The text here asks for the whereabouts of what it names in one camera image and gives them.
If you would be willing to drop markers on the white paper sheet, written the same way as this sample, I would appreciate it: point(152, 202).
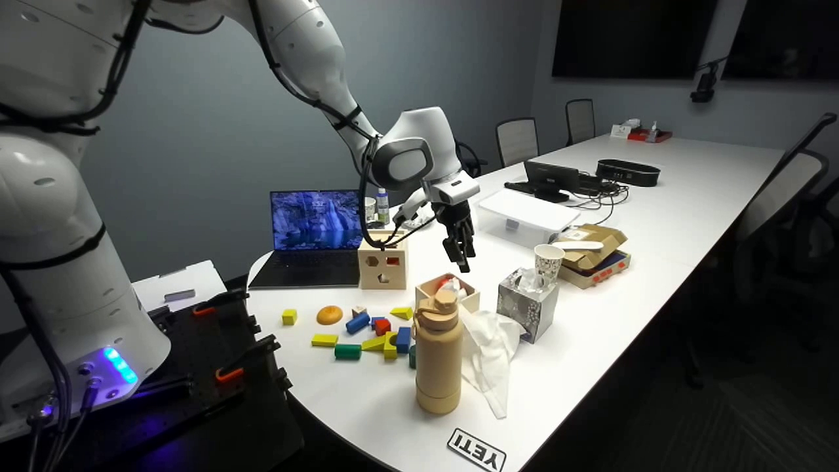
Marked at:
point(175, 280)

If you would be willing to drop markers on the red tray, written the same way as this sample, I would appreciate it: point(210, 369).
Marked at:
point(653, 134)

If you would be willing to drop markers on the dark office chair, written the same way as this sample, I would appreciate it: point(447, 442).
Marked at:
point(787, 201)

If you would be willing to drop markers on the yellow triangle block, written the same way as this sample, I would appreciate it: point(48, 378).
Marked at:
point(402, 312)

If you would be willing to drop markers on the green wooden block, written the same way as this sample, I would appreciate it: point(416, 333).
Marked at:
point(413, 357)
point(348, 353)

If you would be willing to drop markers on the black monitor device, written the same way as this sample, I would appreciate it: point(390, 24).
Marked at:
point(552, 176)

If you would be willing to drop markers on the small wooden box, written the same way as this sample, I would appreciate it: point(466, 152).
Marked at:
point(471, 304)

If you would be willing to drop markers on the orange dome block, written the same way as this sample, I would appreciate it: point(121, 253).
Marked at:
point(329, 316)

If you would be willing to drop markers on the orange clamp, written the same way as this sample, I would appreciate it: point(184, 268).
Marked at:
point(202, 310)
point(228, 377)

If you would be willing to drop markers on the yellow flat block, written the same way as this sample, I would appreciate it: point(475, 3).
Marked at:
point(323, 341)

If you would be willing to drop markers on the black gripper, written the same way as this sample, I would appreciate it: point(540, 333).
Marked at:
point(457, 218)

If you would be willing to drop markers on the wooden shape sorter cube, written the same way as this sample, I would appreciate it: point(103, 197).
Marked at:
point(383, 268)

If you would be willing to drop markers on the grey office chair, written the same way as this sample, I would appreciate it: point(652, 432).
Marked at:
point(581, 120)
point(518, 141)

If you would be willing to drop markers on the white flat box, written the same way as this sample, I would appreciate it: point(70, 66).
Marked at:
point(526, 214)

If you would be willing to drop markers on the pile of white napkins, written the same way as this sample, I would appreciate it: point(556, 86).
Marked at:
point(489, 349)

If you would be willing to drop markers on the small spray bottle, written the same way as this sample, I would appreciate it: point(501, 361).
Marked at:
point(383, 207)

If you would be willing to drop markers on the yellow wooden block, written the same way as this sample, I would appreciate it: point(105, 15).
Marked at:
point(377, 345)

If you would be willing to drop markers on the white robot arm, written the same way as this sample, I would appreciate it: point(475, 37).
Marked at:
point(53, 264)

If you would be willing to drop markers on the black laptop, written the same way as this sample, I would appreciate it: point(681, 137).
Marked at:
point(305, 227)

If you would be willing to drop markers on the open cardboard box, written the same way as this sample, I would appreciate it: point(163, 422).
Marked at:
point(599, 240)

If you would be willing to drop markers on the black backpack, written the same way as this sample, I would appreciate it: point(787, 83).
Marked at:
point(471, 160)

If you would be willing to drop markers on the blue wooden block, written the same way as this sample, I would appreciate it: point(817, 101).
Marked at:
point(405, 339)
point(361, 325)

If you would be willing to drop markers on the white paper cup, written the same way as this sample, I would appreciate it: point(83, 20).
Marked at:
point(548, 264)

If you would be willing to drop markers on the small yellow cube block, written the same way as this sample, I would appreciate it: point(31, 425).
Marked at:
point(290, 319)

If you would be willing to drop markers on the red wooden block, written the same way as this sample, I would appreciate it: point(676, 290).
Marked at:
point(382, 325)

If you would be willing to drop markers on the flat red printed box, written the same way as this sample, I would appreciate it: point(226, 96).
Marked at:
point(603, 273)

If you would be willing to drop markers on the tan water bottle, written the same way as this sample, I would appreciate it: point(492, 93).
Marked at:
point(438, 369)

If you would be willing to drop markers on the white napkin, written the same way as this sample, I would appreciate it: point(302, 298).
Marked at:
point(447, 287)

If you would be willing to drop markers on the large black wall screen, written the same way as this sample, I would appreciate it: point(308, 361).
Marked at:
point(783, 40)
point(634, 37)

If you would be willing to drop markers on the small white box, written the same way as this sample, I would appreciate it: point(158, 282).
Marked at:
point(622, 131)

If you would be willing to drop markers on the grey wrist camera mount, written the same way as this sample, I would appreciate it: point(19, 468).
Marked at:
point(455, 188)

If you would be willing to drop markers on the black robot cart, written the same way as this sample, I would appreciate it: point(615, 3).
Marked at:
point(219, 421)

